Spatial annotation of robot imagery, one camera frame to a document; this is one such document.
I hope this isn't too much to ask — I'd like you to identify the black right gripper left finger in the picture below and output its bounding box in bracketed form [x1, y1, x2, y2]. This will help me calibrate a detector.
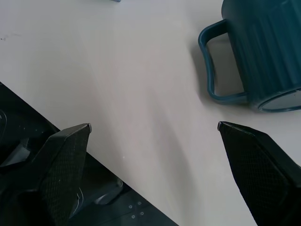
[0, 123, 92, 226]

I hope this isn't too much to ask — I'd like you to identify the dark teal ribbed mug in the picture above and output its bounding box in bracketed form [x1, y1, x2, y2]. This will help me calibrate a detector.
[198, 0, 301, 113]

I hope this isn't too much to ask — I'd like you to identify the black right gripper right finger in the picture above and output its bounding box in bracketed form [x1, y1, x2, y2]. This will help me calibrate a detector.
[217, 121, 301, 226]

